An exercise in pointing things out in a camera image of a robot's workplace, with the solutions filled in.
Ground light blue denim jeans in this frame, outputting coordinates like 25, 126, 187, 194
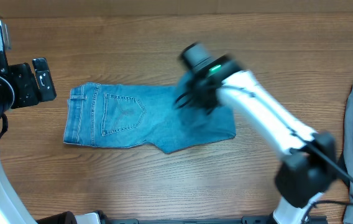
63, 73, 236, 154

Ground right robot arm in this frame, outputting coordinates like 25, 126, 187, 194
175, 42, 353, 224

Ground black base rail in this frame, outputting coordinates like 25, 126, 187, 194
101, 214, 329, 224

